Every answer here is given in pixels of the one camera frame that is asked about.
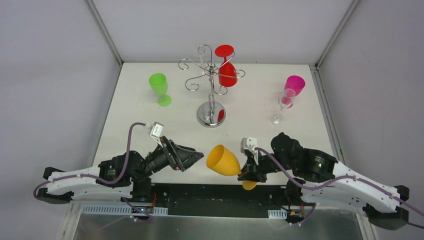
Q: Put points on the magenta plastic wine glass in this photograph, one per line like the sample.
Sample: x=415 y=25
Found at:
x=293 y=87

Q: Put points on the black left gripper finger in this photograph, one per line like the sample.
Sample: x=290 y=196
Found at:
x=179 y=151
x=188 y=159

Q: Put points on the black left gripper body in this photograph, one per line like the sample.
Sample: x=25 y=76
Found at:
x=170 y=154

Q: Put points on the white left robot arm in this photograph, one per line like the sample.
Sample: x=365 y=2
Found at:
x=126 y=176

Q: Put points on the green plastic wine glass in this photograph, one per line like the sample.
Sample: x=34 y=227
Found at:
x=159 y=85

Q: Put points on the orange plastic wine glass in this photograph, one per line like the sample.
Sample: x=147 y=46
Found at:
x=223 y=161

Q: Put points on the chrome wine glass rack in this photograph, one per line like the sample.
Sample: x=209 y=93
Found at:
x=210 y=114

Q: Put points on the clear wine glass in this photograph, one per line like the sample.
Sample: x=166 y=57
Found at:
x=198 y=51
x=283 y=106

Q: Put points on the red plastic wine glass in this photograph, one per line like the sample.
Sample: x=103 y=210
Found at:
x=227 y=73

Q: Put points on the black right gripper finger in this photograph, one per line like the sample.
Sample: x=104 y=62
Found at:
x=250 y=166
x=253 y=176

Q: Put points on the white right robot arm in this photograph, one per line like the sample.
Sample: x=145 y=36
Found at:
x=318 y=178

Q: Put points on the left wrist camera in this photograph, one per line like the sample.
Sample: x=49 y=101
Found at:
x=155 y=132

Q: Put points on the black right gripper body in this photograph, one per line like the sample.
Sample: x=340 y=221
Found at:
x=253 y=164

